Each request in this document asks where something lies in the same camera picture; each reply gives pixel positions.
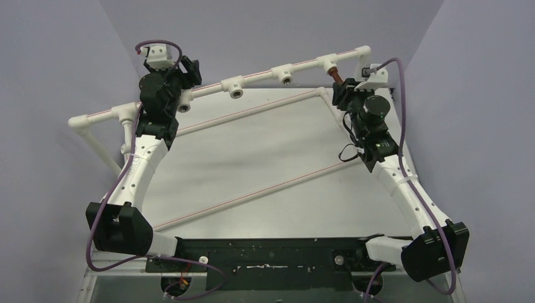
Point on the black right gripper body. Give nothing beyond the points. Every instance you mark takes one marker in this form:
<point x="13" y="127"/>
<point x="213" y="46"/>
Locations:
<point x="343" y="94"/>

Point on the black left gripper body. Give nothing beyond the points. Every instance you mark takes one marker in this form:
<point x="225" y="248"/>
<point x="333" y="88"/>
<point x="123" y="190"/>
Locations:
<point x="189" y="80"/>

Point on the white pipe frame with tees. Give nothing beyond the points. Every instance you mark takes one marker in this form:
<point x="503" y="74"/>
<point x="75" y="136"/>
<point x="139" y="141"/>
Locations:
<point x="263" y="166"/>

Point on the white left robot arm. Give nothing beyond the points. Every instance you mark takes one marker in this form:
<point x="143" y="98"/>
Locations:
<point x="117" y="224"/>

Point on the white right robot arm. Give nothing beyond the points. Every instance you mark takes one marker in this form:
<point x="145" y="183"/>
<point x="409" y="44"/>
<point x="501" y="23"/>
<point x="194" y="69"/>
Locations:
<point x="437" y="244"/>

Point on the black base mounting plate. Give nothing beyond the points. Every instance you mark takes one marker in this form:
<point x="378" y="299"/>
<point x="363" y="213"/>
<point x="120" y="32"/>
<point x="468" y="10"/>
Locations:
<point x="272" y="264"/>

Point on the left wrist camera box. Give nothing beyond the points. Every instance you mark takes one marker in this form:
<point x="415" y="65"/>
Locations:
<point x="157" y="56"/>

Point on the aluminium rail frame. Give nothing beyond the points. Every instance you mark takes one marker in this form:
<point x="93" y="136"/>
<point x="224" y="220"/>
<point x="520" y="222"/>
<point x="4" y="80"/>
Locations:
<point x="129" y="282"/>

